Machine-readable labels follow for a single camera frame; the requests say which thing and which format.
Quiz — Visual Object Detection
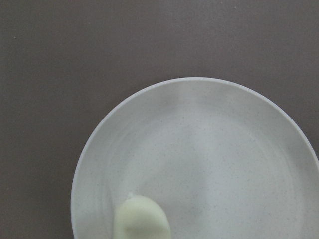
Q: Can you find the cream round plate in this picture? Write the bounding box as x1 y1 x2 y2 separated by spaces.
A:
71 77 319 239

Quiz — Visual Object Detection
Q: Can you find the white steamed bun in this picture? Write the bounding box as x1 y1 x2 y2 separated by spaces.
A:
113 195 171 239

